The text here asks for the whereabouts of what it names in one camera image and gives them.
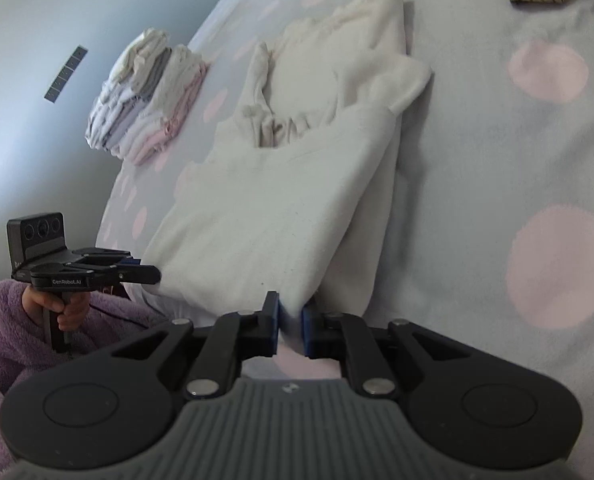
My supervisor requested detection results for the person's left hand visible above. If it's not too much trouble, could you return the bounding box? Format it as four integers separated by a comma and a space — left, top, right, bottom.
22, 287, 92, 333

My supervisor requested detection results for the white shirt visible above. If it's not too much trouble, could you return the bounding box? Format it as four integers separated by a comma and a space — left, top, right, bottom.
139, 0, 433, 351

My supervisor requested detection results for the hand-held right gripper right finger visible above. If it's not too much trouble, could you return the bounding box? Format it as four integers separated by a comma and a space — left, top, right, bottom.
302, 296, 470, 401

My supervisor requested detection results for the dark wall switch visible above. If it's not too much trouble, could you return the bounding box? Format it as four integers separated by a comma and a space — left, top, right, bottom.
44, 45, 88, 105

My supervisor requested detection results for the grey pink-dotted bed sheet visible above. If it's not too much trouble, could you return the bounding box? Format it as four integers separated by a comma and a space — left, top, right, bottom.
97, 0, 594, 480

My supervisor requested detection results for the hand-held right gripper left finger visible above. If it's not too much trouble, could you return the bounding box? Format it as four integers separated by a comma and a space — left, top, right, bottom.
109, 290, 281, 401

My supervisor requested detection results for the person's left forearm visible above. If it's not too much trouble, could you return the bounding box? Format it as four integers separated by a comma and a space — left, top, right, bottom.
0, 280, 178, 396

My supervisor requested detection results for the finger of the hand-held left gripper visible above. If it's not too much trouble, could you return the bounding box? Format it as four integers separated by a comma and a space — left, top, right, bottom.
96, 265, 161, 288
74, 249, 142, 267

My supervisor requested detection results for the stack of folded clothes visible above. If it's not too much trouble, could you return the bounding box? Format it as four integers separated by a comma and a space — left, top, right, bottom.
84, 27, 210, 166

